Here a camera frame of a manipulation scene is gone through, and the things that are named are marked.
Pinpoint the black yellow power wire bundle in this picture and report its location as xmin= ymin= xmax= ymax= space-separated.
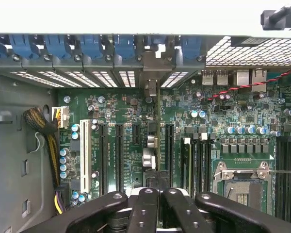
xmin=23 ymin=106 xmax=71 ymax=216

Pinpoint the black RAM slot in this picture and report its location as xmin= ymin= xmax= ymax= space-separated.
xmin=277 ymin=137 xmax=286 ymax=219
xmin=285 ymin=137 xmax=291 ymax=223
xmin=181 ymin=137 xmax=192 ymax=198
xmin=200 ymin=132 xmax=210 ymax=195
xmin=192 ymin=133 xmax=201 ymax=199

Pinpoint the open black PC case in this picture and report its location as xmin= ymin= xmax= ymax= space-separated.
xmin=0 ymin=33 xmax=291 ymax=233

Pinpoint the perforated metal slot cover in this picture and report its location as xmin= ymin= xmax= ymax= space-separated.
xmin=0 ymin=58 xmax=64 ymax=88
xmin=161 ymin=60 xmax=206 ymax=88
xmin=52 ymin=60 xmax=100 ymax=88
xmin=82 ymin=60 xmax=119 ymax=88
xmin=21 ymin=59 xmax=82 ymax=88
xmin=112 ymin=60 xmax=144 ymax=88

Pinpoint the white expansion slot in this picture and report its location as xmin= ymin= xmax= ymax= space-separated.
xmin=79 ymin=118 xmax=92 ymax=193

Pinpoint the short black expansion slot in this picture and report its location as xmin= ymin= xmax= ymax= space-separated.
xmin=132 ymin=123 xmax=141 ymax=146

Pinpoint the long black expansion slot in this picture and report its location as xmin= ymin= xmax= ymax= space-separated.
xmin=114 ymin=122 xmax=125 ymax=193
xmin=98 ymin=122 xmax=108 ymax=196
xmin=165 ymin=122 xmax=175 ymax=190

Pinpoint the metal rear port housing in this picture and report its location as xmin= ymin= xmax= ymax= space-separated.
xmin=216 ymin=69 xmax=229 ymax=86
xmin=251 ymin=68 xmax=268 ymax=93
xmin=236 ymin=69 xmax=251 ymax=86
xmin=201 ymin=69 xmax=214 ymax=86

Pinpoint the white power connector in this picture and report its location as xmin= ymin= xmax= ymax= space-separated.
xmin=51 ymin=106 xmax=70 ymax=129

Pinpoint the CPU socket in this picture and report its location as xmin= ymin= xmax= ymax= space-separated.
xmin=212 ymin=159 xmax=276 ymax=216

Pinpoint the green motherboard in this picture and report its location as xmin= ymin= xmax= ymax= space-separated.
xmin=57 ymin=70 xmax=291 ymax=224

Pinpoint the red black twisted wire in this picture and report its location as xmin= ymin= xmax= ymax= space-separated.
xmin=207 ymin=60 xmax=291 ymax=101

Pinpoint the black clamp knob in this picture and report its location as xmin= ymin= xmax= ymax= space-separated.
xmin=260 ymin=4 xmax=291 ymax=31

